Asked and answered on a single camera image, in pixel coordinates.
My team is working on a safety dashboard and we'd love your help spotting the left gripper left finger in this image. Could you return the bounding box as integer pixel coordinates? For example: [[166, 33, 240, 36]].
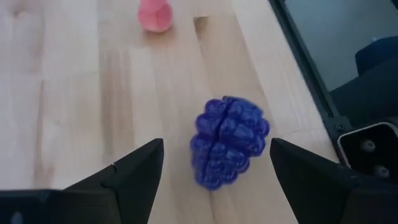
[[63, 138, 165, 224]]

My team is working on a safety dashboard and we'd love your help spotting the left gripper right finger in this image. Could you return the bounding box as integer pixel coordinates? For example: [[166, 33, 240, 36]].
[[271, 138, 398, 224]]

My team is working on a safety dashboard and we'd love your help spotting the purple toy blackberry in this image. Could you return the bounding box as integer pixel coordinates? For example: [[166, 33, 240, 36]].
[[189, 95, 271, 191]]

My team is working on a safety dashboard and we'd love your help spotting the pink toy raspberry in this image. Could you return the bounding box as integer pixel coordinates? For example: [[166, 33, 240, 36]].
[[138, 0, 174, 34]]

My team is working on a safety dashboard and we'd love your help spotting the dark blue chair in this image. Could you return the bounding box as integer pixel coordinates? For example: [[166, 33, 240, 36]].
[[329, 35, 398, 125]]

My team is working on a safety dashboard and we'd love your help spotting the black frame bracket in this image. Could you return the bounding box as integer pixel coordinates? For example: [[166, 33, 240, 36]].
[[337, 122, 398, 178]]

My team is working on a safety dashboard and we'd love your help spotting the black aluminium table frame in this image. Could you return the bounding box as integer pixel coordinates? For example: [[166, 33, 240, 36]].
[[267, 0, 354, 141]]

